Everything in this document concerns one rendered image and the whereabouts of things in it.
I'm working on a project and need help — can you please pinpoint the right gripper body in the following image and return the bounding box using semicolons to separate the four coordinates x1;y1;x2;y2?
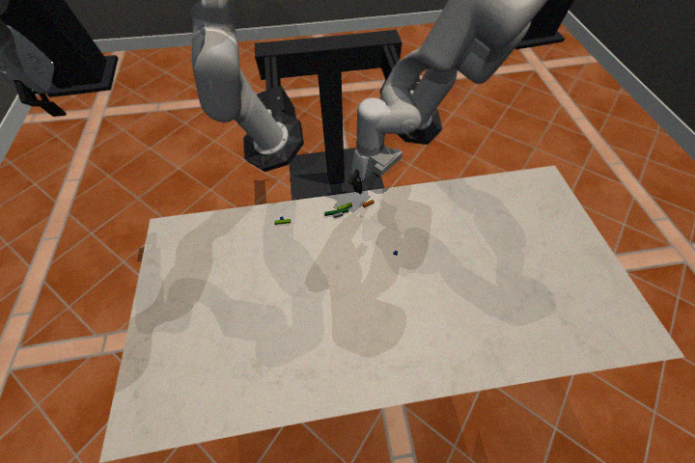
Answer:
0;25;54;94

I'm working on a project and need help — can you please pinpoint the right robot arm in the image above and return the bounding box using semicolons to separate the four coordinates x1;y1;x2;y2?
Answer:
189;0;289;155

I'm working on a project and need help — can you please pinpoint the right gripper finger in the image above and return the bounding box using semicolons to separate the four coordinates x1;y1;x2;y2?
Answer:
37;46;72;89
14;80;67;117

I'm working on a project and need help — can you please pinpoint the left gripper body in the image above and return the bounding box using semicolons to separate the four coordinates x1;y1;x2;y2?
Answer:
351;148;377;181

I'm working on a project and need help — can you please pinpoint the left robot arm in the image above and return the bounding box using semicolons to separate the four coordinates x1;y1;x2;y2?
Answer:
356;0;548;177

